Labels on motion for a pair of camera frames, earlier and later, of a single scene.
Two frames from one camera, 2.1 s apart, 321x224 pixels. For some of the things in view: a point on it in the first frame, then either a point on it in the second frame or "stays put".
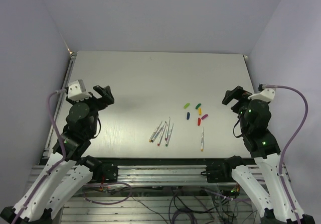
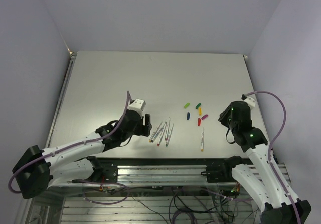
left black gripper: (107, 99) to (144, 129)
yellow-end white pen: (154, 133) stays put
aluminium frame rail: (148, 176) stays put
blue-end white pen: (158, 132) stays put
